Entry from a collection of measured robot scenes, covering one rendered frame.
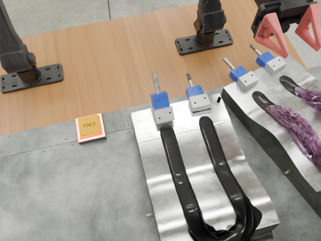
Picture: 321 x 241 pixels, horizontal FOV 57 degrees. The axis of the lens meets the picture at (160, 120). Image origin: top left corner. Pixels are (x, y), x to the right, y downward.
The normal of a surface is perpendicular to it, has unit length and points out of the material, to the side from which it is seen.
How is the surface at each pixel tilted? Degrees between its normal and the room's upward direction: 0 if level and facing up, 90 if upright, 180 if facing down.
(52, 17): 0
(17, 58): 60
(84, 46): 0
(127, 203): 0
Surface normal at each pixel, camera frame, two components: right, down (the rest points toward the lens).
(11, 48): 0.22, 0.52
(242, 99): 0.00, -0.46
